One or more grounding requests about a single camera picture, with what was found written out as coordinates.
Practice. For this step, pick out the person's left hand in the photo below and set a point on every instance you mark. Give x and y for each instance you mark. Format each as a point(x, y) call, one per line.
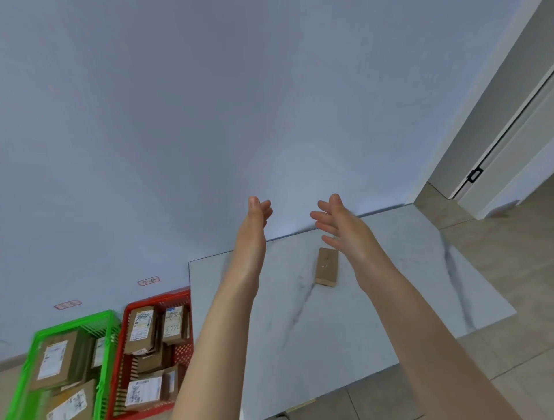
point(251, 246)

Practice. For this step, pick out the long narrow cardboard box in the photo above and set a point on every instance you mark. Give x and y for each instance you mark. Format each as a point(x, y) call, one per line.
point(151, 361)

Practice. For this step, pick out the small parcel marked 8772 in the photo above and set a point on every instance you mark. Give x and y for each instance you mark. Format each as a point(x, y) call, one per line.
point(173, 337)

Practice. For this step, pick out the red-framed wall label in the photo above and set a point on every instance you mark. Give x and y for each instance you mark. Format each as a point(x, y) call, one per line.
point(149, 281)
point(67, 304)

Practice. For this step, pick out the green plastic basket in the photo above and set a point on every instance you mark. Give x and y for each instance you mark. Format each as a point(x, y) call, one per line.
point(73, 322)

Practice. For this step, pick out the small plain cardboard box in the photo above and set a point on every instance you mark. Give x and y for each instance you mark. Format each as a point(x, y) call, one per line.
point(98, 352)

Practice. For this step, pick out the small labelled cardboard parcel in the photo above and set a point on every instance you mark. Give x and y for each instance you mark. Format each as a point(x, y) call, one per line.
point(145, 391)

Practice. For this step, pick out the tall parcel with 9777 sticker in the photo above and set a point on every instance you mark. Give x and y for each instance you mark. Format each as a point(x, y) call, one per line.
point(130, 348)

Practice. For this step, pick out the black door latch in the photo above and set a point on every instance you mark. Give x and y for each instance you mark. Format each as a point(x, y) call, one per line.
point(470, 175)

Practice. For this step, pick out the red plastic basket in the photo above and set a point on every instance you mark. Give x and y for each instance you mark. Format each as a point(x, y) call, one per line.
point(156, 298)

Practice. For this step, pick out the person's right forearm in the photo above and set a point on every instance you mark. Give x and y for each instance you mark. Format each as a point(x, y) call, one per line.
point(433, 346)

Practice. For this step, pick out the yellow-taped cardboard box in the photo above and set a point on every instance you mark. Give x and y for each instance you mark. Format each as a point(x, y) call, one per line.
point(86, 389)

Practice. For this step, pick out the narrow taped parcel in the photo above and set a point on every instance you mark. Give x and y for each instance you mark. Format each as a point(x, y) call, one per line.
point(326, 266)

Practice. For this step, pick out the grey skirting board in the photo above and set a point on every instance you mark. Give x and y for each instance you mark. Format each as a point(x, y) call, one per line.
point(13, 362)

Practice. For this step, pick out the white door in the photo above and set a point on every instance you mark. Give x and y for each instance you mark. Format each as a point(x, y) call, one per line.
point(519, 164)

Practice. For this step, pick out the person's right hand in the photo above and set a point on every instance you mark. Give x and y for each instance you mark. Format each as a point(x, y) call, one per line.
point(359, 246)

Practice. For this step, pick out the person's left forearm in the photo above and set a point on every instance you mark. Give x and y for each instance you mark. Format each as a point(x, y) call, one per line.
point(216, 355)

